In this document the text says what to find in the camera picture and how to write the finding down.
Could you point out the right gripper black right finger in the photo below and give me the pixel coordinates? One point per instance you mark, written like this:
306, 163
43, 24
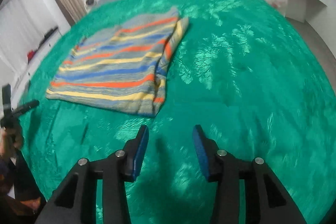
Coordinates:
248, 188

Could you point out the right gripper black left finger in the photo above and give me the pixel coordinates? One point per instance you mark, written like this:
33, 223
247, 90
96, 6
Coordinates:
74, 200

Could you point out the striped knit sweater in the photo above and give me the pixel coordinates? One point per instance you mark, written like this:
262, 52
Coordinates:
122, 68

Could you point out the black clothes on cabinet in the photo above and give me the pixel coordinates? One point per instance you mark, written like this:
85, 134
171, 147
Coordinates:
47, 35

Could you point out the person left hand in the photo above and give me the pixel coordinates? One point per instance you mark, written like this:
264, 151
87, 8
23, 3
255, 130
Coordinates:
11, 140

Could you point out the white low cabinet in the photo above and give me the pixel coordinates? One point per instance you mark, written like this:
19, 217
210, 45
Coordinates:
35, 59

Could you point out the red item on cabinet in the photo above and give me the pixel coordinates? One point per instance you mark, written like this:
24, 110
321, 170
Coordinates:
31, 55

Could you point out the green floral bedspread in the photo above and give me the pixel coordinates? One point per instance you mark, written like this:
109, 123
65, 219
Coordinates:
242, 72

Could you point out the white small fan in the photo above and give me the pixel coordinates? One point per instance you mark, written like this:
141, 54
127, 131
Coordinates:
90, 3

